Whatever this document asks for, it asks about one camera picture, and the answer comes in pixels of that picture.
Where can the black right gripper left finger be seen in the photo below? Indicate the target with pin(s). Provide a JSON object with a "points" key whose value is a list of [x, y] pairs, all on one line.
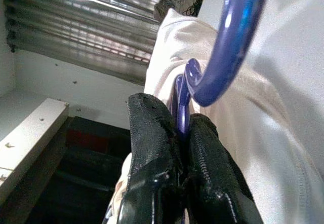
{"points": [[152, 158]]}

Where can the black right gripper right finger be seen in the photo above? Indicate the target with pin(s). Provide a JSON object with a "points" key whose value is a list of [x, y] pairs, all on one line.
{"points": [[215, 183]]}

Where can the white garment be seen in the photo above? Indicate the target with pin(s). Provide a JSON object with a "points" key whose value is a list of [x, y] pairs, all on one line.
{"points": [[283, 107]]}

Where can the purple plastic hanger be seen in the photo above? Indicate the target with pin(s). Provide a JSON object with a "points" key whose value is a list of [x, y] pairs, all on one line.
{"points": [[227, 44]]}

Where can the dark cabinet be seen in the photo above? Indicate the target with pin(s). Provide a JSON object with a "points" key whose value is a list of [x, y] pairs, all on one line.
{"points": [[83, 163]]}

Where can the white wooden beam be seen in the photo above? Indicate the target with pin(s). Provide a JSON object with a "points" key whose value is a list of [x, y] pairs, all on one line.
{"points": [[33, 137]]}

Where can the grey window blind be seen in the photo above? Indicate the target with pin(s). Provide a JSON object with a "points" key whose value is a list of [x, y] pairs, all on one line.
{"points": [[88, 26]]}

